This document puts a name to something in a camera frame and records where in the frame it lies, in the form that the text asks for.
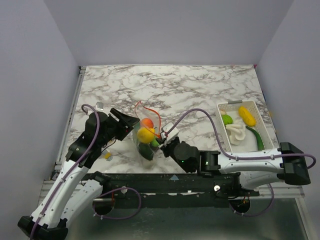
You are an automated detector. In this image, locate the toy corn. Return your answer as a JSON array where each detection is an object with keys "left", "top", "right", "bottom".
[{"left": 238, "top": 106, "right": 256, "bottom": 127}]

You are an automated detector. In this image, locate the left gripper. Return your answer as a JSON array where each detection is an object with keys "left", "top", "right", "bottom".
[{"left": 99, "top": 108, "right": 140, "bottom": 147}]

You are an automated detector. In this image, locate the toy peach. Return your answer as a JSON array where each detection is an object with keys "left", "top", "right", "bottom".
[{"left": 140, "top": 118, "right": 154, "bottom": 129}]

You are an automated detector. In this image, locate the toy green vegetable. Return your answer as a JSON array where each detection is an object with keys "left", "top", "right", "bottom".
[{"left": 149, "top": 138, "right": 160, "bottom": 148}]

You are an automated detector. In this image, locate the black mounting rail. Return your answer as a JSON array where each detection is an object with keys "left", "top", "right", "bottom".
[{"left": 83, "top": 172, "right": 259, "bottom": 209}]

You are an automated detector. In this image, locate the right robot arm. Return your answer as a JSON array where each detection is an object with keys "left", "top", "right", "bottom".
[{"left": 158, "top": 136, "right": 311, "bottom": 196}]

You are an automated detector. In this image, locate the toy light green pepper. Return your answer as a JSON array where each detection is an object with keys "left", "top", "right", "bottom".
[{"left": 221, "top": 114, "right": 233, "bottom": 126}]

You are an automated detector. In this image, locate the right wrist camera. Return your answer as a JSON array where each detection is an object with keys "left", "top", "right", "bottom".
[{"left": 160, "top": 122, "right": 179, "bottom": 146}]

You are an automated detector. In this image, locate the toy white garlic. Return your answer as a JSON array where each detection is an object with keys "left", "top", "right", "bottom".
[{"left": 225, "top": 120, "right": 246, "bottom": 146}]

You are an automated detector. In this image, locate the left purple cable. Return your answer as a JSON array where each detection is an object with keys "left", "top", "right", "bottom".
[{"left": 31, "top": 103, "right": 142, "bottom": 240}]

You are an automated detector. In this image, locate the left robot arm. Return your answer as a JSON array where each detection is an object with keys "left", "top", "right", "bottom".
[{"left": 17, "top": 104, "right": 140, "bottom": 240}]

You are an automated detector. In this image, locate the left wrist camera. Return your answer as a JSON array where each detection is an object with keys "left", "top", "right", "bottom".
[{"left": 95, "top": 101, "right": 104, "bottom": 112}]

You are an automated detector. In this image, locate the clear zip top bag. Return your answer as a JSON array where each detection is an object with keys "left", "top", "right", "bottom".
[{"left": 132, "top": 101, "right": 162, "bottom": 168}]

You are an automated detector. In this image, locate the white plastic basket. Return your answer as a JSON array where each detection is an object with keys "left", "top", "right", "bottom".
[{"left": 216, "top": 100, "right": 274, "bottom": 153}]

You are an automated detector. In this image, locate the aluminium frame rail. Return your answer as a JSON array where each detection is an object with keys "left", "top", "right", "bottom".
[{"left": 27, "top": 66, "right": 87, "bottom": 240}]

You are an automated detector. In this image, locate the toy green cucumber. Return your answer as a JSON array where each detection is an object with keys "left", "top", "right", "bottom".
[{"left": 245, "top": 125, "right": 265, "bottom": 151}]

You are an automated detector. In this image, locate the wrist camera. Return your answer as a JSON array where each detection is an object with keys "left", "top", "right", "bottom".
[
  {"left": 95, "top": 101, "right": 104, "bottom": 112},
  {"left": 160, "top": 122, "right": 179, "bottom": 146}
]

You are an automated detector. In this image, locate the toy lemon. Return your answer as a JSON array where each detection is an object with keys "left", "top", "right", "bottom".
[{"left": 136, "top": 127, "right": 155, "bottom": 144}]

